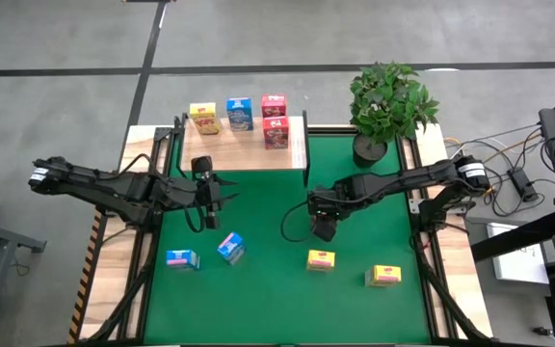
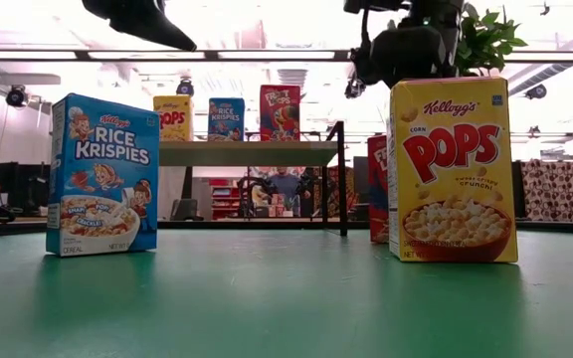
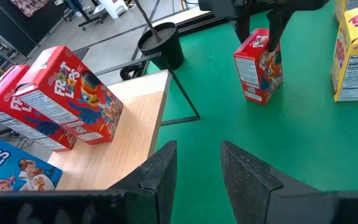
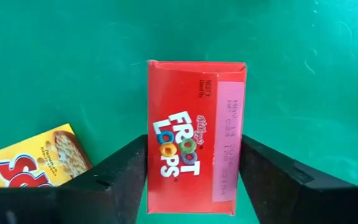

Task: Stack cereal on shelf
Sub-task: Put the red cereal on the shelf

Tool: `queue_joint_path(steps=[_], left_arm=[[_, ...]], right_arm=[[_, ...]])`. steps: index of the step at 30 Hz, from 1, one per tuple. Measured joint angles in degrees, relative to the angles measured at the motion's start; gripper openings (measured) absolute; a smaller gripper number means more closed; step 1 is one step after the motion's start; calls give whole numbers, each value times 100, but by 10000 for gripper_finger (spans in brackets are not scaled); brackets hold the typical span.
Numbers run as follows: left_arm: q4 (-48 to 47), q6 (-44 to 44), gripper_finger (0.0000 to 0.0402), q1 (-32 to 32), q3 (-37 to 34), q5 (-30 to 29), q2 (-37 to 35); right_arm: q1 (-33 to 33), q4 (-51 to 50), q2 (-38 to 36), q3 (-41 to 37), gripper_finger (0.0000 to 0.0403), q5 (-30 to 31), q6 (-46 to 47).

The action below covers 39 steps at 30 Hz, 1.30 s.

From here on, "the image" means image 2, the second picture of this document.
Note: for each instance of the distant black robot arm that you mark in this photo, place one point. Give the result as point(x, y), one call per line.
point(310, 186)
point(254, 191)

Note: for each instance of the yellow Corn Pops cereal box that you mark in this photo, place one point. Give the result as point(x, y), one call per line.
point(453, 174)
point(173, 119)

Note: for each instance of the red storage rack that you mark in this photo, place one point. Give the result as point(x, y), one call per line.
point(227, 199)

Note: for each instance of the red Froot Loops cereal box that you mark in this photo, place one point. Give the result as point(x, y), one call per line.
point(378, 199)
point(280, 114)

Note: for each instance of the green table mat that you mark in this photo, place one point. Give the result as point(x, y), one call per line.
point(316, 308)

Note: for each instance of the blue Rice Krispies cereal box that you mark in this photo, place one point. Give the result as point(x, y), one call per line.
point(102, 149)
point(226, 119)

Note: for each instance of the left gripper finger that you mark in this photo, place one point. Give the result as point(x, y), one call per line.
point(152, 22)

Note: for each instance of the orange patterned partition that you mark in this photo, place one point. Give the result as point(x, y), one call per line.
point(333, 191)

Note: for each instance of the black overhead crossbar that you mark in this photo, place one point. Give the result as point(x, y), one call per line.
point(81, 55)

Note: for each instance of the brown dotted white partition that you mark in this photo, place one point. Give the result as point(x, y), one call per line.
point(552, 191)

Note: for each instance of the black rectangular cabinet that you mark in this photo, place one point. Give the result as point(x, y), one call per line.
point(361, 174)

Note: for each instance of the black monitor desk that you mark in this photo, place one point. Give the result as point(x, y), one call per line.
point(18, 184)

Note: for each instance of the white board panel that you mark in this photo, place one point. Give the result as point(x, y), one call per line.
point(169, 184)

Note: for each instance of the black table frame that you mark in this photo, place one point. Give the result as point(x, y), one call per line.
point(555, 226)

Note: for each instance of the green shelf black frame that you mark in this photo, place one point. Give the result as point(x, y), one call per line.
point(247, 154)

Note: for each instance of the black hanging ceiling camera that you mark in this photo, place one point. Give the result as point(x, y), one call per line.
point(536, 92)
point(16, 97)
point(353, 90)
point(185, 89)

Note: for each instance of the person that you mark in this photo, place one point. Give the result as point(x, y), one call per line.
point(289, 189)

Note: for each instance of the black pedestal stand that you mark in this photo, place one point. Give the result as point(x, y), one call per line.
point(187, 209)

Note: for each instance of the green potted plant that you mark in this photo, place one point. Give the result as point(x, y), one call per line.
point(490, 40)

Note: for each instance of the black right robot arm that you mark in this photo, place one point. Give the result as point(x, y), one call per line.
point(406, 54)

